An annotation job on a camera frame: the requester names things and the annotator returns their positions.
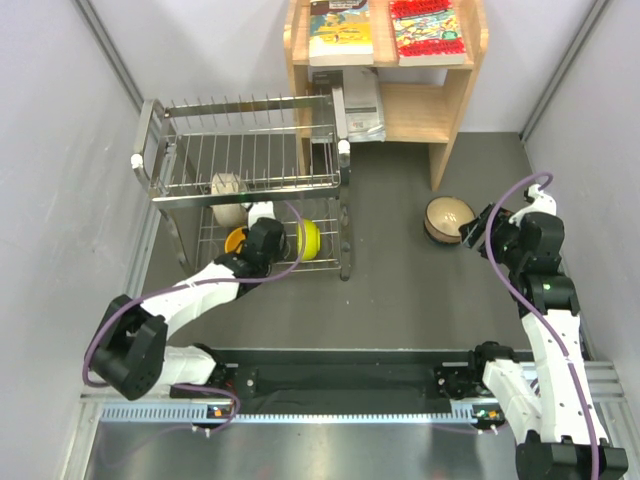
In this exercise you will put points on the yellow blue cover book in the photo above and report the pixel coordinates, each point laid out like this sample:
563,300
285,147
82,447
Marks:
340,34

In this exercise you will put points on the steel two-tier dish rack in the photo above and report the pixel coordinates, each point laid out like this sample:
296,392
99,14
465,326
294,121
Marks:
286,149

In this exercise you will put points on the cream ceramic bowl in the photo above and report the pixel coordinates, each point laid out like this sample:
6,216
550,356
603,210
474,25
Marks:
229,213

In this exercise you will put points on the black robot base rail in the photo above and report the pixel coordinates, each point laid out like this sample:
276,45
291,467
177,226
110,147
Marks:
360,382

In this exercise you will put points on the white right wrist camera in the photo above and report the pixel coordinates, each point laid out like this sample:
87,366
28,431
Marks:
538,201

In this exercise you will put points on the lime green bowl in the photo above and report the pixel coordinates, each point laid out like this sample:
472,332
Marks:
308,240

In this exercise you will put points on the dark blue bowl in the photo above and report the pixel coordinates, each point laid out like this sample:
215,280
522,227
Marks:
442,239

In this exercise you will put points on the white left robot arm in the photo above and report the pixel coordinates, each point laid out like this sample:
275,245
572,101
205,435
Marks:
129,351

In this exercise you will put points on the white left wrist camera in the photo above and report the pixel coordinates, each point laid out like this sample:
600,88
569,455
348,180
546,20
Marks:
260,210

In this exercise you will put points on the wooden shelf unit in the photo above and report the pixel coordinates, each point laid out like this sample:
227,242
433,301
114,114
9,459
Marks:
419,113

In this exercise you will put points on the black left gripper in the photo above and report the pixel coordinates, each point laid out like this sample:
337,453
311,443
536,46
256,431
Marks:
276,255

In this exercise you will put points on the red colourful cover book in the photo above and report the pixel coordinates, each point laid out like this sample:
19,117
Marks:
427,33

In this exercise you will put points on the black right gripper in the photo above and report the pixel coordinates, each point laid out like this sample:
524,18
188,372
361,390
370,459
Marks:
500,224

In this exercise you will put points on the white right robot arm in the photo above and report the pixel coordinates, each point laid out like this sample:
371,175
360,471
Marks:
556,429

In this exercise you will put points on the orange bowl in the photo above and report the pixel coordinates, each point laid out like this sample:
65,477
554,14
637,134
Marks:
236,240

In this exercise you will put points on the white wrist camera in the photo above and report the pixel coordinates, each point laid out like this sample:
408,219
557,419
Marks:
538,201
260,210

